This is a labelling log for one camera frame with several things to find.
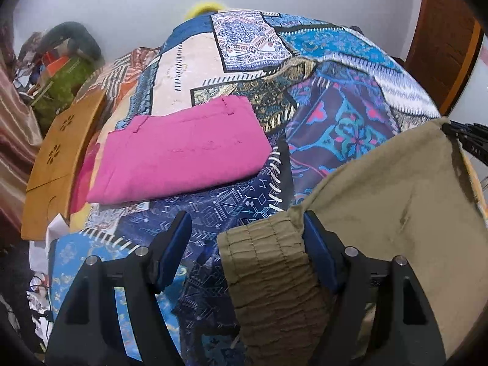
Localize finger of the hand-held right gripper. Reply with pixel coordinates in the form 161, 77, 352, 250
442, 120, 488, 168

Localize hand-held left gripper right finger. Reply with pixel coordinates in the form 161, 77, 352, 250
303, 210, 447, 366

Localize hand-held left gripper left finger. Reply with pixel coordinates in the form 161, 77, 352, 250
45, 210, 193, 366

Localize olive green pants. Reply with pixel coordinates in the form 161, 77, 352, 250
217, 117, 488, 366

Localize pink folded pants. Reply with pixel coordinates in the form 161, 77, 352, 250
87, 96, 273, 204

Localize brown wooden door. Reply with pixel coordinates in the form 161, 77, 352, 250
404, 0, 486, 116

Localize white cloth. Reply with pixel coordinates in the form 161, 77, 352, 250
27, 213, 70, 313

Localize patchwork printed blanket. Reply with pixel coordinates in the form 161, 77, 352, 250
27, 9, 443, 366

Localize wooden lap tray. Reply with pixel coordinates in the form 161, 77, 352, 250
21, 91, 107, 241

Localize orange striped cloth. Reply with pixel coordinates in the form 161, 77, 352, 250
76, 48, 161, 123

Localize brown satin curtain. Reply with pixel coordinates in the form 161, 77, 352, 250
0, 19, 43, 237

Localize green patterned bag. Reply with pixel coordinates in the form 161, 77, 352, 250
32, 56, 96, 130

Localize dark grey curved cushion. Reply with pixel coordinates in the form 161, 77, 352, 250
42, 22, 103, 62

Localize yellow fluffy object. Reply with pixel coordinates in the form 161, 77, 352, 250
185, 2, 229, 20

